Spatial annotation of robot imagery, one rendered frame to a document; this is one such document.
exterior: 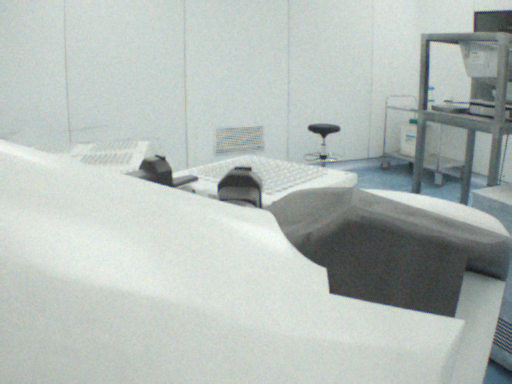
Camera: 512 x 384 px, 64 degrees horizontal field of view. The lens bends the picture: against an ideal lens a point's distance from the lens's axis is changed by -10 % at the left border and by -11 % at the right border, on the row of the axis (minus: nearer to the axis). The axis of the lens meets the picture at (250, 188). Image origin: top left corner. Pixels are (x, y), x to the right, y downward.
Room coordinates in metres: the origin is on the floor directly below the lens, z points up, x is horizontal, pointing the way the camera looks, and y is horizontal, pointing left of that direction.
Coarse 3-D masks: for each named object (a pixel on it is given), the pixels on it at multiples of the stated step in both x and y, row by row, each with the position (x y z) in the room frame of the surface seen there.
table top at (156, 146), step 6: (132, 138) 2.28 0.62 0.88; (138, 138) 2.28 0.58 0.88; (144, 138) 2.28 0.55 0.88; (150, 138) 2.27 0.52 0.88; (156, 138) 2.27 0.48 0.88; (42, 144) 2.16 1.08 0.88; (48, 144) 2.16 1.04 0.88; (54, 144) 2.16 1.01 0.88; (60, 144) 2.15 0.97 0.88; (66, 144) 2.15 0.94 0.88; (150, 144) 2.09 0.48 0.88; (156, 144) 2.09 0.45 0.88; (162, 144) 2.09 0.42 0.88; (150, 150) 1.94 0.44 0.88; (156, 150) 1.94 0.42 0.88; (162, 150) 1.94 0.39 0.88; (150, 156) 1.82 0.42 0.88; (168, 156) 1.80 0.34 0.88; (168, 162) 1.69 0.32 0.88; (174, 168) 1.59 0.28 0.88
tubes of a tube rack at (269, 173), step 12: (216, 168) 0.73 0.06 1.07; (228, 168) 0.74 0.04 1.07; (252, 168) 0.74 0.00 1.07; (264, 168) 0.75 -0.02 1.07; (276, 168) 0.75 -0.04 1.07; (288, 168) 0.74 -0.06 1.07; (300, 168) 0.74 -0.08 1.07; (312, 168) 0.74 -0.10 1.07; (264, 180) 0.66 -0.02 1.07; (276, 180) 0.66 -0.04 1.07
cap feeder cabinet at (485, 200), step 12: (480, 192) 1.67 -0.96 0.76; (492, 192) 1.67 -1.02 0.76; (504, 192) 1.67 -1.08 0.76; (480, 204) 1.65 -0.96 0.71; (492, 204) 1.59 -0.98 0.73; (504, 204) 1.54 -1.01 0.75; (504, 216) 1.53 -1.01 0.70; (504, 228) 1.52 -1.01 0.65; (504, 288) 1.47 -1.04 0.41; (504, 300) 1.45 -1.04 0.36; (504, 312) 1.44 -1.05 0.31; (504, 324) 1.43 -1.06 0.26; (504, 336) 1.42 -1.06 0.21; (492, 348) 1.45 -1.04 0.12; (504, 348) 1.40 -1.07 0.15; (504, 360) 1.38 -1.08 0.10
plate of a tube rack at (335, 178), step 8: (224, 160) 0.84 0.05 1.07; (192, 168) 0.77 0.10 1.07; (320, 168) 0.78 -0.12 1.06; (176, 176) 0.71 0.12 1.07; (320, 176) 0.72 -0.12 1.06; (328, 176) 0.72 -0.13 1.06; (336, 176) 0.72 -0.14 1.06; (344, 176) 0.72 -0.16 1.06; (352, 176) 0.73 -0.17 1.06; (192, 184) 0.66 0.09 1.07; (200, 184) 0.66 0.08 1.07; (208, 184) 0.66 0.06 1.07; (216, 184) 0.66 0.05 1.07; (304, 184) 0.67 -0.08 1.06; (312, 184) 0.67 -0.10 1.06; (320, 184) 0.67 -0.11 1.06; (328, 184) 0.67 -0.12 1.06; (336, 184) 0.68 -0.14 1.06; (344, 184) 0.71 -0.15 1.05; (352, 184) 0.73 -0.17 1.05; (200, 192) 0.64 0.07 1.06; (208, 192) 0.63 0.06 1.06; (216, 192) 0.62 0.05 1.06; (288, 192) 0.62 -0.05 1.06; (264, 200) 0.58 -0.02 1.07; (272, 200) 0.58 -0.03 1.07; (264, 208) 0.57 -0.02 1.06
